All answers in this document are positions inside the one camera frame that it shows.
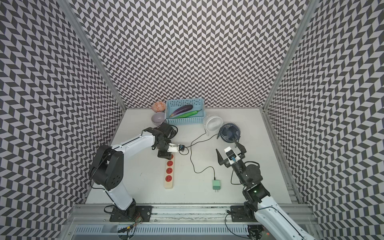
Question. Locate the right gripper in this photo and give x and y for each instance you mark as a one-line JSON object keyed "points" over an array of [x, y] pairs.
{"points": [[220, 160]]}

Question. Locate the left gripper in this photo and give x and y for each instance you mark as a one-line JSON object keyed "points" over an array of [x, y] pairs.
{"points": [[163, 155]]}

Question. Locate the beige red power strip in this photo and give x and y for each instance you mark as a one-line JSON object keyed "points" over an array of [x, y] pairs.
{"points": [[169, 174]]}

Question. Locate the green adapter of blue fan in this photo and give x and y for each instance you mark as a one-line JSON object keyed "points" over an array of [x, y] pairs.
{"points": [[216, 185]]}

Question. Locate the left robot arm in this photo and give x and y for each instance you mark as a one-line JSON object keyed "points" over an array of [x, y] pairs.
{"points": [[107, 168]]}

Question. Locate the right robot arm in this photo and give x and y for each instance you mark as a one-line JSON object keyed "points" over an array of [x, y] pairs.
{"points": [[259, 202]]}

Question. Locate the dark blue desk fan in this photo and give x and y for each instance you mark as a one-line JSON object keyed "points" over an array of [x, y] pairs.
{"points": [[230, 133]]}

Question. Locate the white desk fan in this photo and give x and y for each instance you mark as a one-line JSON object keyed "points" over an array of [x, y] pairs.
{"points": [[212, 123]]}

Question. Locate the lilac bowl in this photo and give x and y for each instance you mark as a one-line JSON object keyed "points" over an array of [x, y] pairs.
{"points": [[158, 118]]}

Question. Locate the light blue plastic basket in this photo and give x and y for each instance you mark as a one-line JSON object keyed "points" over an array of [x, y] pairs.
{"points": [[198, 104]]}

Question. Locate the green chili pepper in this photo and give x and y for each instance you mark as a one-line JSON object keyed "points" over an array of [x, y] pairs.
{"points": [[186, 114]]}

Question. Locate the purple eggplant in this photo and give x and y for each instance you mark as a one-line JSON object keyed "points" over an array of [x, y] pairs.
{"points": [[180, 110]]}

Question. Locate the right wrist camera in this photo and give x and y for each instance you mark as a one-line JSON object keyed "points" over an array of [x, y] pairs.
{"points": [[232, 156]]}

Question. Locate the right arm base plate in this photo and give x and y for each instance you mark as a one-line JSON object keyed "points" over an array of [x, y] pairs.
{"points": [[242, 214]]}

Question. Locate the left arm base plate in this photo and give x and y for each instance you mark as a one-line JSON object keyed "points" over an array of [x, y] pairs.
{"points": [[135, 213]]}

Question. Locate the aluminium front rail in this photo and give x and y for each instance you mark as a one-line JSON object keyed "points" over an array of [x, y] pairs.
{"points": [[161, 214]]}

